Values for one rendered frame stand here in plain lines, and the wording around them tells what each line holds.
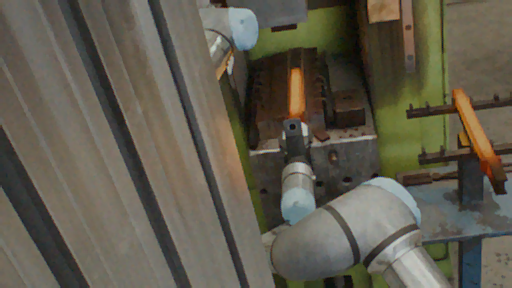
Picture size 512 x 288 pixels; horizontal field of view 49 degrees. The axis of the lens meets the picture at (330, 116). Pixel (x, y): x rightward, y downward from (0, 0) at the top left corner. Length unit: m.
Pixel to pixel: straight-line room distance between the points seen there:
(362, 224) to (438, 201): 0.74
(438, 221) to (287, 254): 0.72
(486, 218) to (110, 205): 1.47
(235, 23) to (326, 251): 0.42
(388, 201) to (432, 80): 0.88
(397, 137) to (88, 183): 1.73
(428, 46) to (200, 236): 1.53
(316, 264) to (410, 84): 0.96
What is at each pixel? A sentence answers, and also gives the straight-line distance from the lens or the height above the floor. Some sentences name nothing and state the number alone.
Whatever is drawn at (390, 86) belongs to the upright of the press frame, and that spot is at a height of 0.95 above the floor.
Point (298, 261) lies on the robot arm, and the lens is 0.96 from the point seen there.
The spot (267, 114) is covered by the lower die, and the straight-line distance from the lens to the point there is 1.68.
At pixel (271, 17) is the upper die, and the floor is 1.30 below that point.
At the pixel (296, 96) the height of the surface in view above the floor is 1.02.
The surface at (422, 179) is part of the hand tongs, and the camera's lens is 1.72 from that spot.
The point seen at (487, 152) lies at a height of 1.01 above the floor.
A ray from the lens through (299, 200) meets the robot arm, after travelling 1.26.
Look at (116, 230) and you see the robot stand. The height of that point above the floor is 1.74.
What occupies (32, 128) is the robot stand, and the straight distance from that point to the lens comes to 0.17.
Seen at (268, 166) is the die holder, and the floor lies 0.86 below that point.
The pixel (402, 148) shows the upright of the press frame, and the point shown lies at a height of 0.70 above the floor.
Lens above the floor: 1.86
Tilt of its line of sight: 33 degrees down
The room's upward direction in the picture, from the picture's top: 9 degrees counter-clockwise
